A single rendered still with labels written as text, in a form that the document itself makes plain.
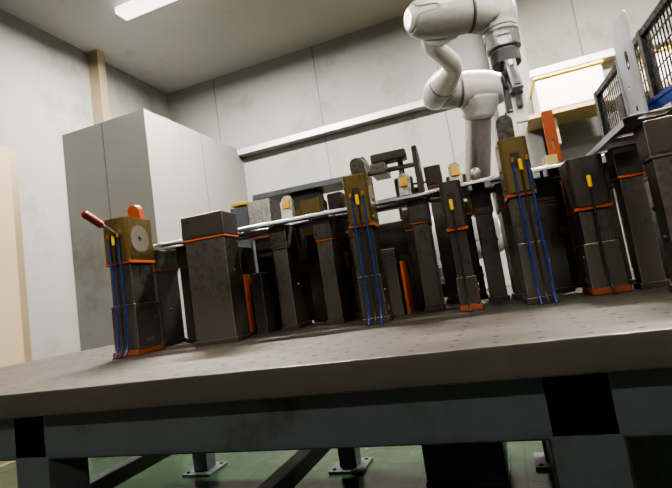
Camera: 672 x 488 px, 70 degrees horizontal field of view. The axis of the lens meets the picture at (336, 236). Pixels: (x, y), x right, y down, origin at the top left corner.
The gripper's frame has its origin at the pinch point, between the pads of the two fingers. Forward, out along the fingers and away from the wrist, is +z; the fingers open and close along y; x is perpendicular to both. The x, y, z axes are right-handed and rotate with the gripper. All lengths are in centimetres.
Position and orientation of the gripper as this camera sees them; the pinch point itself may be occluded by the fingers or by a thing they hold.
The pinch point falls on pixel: (519, 126)
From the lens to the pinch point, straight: 135.0
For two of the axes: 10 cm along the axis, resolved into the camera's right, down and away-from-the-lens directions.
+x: 9.5, -1.7, -2.5
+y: -2.7, -0.7, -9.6
